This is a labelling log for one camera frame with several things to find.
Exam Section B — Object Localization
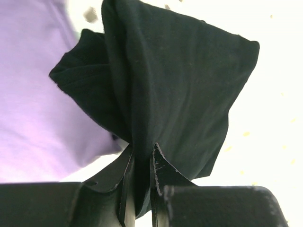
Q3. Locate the folded lavender t shirt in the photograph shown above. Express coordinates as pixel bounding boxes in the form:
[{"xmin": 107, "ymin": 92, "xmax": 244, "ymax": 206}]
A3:
[{"xmin": 0, "ymin": 0, "xmax": 121, "ymax": 183}]

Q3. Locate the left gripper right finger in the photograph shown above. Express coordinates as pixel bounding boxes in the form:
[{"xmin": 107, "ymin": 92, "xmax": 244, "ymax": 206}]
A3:
[{"xmin": 150, "ymin": 143, "xmax": 196, "ymax": 227}]

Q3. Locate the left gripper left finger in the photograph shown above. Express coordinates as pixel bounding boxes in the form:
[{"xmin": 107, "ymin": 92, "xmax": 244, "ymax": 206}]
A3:
[{"xmin": 84, "ymin": 145, "xmax": 135, "ymax": 227}]

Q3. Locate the black t shirt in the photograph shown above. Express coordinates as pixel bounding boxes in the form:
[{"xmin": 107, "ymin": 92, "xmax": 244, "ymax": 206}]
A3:
[{"xmin": 50, "ymin": 0, "xmax": 260, "ymax": 218}]

